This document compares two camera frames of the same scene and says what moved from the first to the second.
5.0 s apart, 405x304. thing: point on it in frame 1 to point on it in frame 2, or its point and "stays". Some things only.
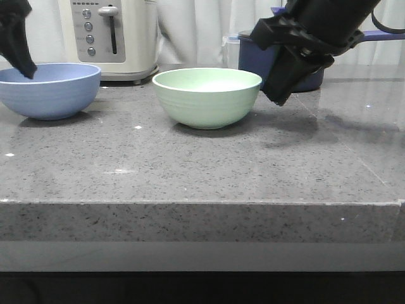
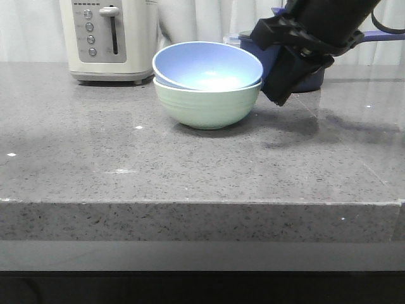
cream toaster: [119, 37] stays
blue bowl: [59, 90] to [202, 66]
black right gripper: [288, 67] stays
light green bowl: [207, 98] stays
